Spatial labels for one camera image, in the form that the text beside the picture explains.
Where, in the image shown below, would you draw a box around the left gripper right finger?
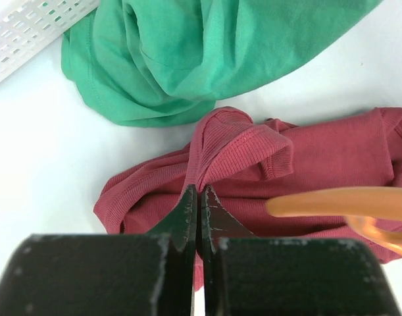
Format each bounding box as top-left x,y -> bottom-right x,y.
201,186 -> 400,315

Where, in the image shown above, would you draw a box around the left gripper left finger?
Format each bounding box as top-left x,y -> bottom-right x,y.
0,186 -> 197,315

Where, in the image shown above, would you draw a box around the red tank top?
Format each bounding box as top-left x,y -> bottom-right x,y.
93,105 -> 402,287

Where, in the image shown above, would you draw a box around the orange hanger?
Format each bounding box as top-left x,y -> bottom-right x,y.
266,186 -> 402,255

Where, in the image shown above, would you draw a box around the green hanging shirt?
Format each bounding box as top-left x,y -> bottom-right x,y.
61,0 -> 378,128

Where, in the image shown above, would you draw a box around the white plastic basket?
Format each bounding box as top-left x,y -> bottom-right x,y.
0,0 -> 100,83

